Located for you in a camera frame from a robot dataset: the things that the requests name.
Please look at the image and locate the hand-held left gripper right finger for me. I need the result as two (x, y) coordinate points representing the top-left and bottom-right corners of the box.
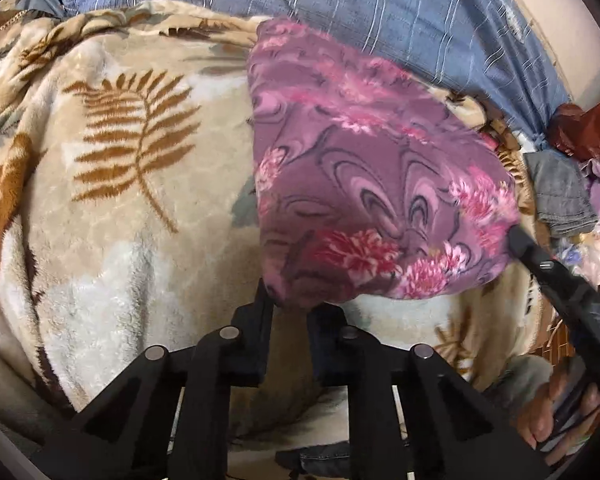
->
(307, 306), (552, 480)

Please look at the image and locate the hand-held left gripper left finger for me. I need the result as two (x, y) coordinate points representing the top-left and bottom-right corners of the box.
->
(30, 279), (277, 480)

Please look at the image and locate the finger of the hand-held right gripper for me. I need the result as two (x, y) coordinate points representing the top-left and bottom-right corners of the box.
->
(508, 226), (597, 322)

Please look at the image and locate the purple floral cloth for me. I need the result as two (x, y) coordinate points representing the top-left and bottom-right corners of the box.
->
(247, 17), (524, 309)

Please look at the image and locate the person's right hand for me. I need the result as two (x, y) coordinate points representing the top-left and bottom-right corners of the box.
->
(517, 357), (600, 467)

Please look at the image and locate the pale floral cloth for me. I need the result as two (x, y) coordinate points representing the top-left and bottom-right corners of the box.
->
(555, 220), (600, 287)

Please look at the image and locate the grey cloth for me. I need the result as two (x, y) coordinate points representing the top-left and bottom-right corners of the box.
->
(522, 150), (600, 239)

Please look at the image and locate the person's jeans leg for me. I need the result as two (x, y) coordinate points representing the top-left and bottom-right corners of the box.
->
(275, 444), (362, 480)

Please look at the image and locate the dark red cloth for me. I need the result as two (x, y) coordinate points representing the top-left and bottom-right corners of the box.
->
(545, 102), (600, 162)

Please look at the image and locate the beige leaf print blanket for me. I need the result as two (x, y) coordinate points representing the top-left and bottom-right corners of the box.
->
(0, 0), (581, 467)

